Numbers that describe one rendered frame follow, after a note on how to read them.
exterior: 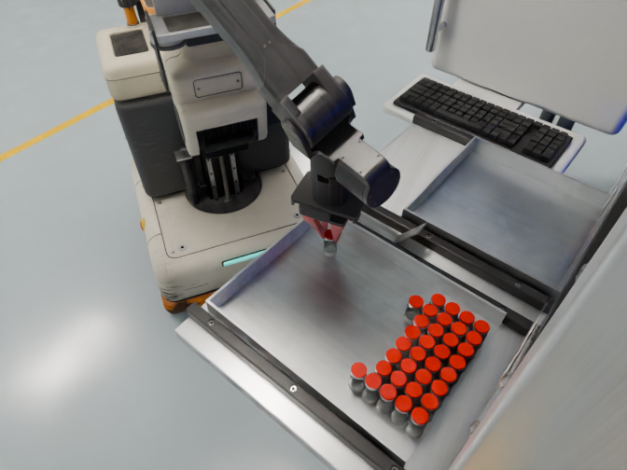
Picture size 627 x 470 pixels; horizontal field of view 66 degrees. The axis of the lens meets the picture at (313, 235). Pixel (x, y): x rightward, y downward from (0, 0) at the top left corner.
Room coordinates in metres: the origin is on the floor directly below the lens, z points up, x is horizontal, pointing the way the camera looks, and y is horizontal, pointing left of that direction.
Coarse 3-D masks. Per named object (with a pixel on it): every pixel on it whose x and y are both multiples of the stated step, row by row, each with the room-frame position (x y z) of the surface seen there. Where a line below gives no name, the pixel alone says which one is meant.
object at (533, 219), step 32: (480, 160) 0.74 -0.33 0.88; (512, 160) 0.72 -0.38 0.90; (448, 192) 0.65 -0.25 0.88; (480, 192) 0.65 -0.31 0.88; (512, 192) 0.65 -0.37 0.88; (544, 192) 0.65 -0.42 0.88; (576, 192) 0.64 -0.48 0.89; (416, 224) 0.56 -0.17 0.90; (448, 224) 0.57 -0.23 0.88; (480, 224) 0.57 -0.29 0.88; (512, 224) 0.57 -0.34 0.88; (544, 224) 0.57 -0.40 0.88; (576, 224) 0.57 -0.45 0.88; (480, 256) 0.49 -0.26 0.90; (512, 256) 0.50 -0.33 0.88; (544, 256) 0.50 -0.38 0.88; (544, 288) 0.42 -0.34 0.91
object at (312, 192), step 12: (312, 180) 0.50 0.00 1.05; (324, 180) 0.49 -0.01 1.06; (336, 180) 0.48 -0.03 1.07; (300, 192) 0.51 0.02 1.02; (312, 192) 0.50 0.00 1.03; (324, 192) 0.48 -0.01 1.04; (336, 192) 0.48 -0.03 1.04; (348, 192) 0.49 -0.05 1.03; (312, 204) 0.49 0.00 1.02; (324, 204) 0.48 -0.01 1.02; (336, 204) 0.48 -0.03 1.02; (348, 204) 0.49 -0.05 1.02; (360, 204) 0.49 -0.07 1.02; (348, 216) 0.46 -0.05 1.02
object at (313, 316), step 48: (288, 240) 0.52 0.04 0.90; (240, 288) 0.44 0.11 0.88; (288, 288) 0.44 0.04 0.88; (336, 288) 0.44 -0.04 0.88; (384, 288) 0.44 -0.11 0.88; (432, 288) 0.44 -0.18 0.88; (240, 336) 0.35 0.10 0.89; (288, 336) 0.35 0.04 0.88; (336, 336) 0.35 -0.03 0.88; (384, 336) 0.35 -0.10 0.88; (336, 384) 0.28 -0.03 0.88; (384, 432) 0.22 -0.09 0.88
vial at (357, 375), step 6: (354, 366) 0.28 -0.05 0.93; (360, 366) 0.28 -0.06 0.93; (366, 366) 0.28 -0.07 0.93; (354, 372) 0.28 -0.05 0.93; (360, 372) 0.28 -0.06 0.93; (366, 372) 0.28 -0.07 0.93; (354, 378) 0.28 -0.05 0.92; (360, 378) 0.27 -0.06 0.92; (348, 384) 0.28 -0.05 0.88; (354, 384) 0.27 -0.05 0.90; (360, 384) 0.27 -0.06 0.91; (354, 390) 0.27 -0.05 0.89; (360, 390) 0.27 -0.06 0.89
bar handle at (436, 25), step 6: (438, 0) 1.17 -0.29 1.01; (444, 0) 1.18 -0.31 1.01; (438, 6) 1.17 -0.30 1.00; (432, 12) 1.18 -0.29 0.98; (438, 12) 1.17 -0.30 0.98; (432, 18) 1.18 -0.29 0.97; (438, 18) 1.17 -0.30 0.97; (432, 24) 1.17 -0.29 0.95; (438, 24) 1.17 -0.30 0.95; (444, 24) 1.21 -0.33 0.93; (432, 30) 1.17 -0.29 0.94; (438, 30) 1.17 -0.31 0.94; (432, 36) 1.17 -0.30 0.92; (426, 42) 1.18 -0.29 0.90; (432, 42) 1.17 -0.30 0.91; (426, 48) 1.18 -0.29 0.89; (432, 48) 1.17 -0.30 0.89
